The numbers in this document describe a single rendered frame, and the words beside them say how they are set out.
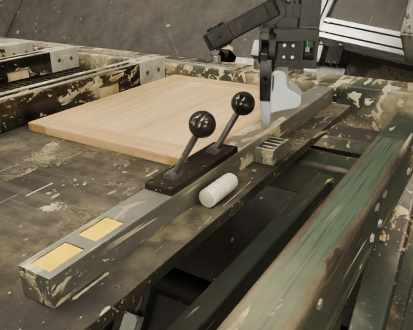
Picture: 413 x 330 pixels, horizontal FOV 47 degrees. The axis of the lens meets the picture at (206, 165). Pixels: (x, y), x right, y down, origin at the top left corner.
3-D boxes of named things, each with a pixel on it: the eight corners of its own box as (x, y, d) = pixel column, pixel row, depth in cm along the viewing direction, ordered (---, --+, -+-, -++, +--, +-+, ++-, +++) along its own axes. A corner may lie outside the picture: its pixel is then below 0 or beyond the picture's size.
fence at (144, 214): (332, 102, 125) (334, 87, 124) (54, 310, 51) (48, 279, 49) (314, 99, 128) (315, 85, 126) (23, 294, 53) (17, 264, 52)
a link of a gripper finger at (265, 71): (269, 104, 67) (272, 40, 64) (258, 103, 68) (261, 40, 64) (271, 95, 72) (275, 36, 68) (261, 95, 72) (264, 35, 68)
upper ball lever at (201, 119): (187, 184, 72) (225, 118, 64) (172, 194, 69) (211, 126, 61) (168, 169, 73) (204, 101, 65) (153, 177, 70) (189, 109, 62)
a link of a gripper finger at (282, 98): (298, 135, 70) (303, 72, 66) (258, 132, 71) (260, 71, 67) (299, 128, 72) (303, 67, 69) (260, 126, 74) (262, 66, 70)
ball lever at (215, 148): (225, 158, 81) (263, 98, 74) (214, 166, 79) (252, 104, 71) (209, 145, 82) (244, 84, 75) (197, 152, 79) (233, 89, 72)
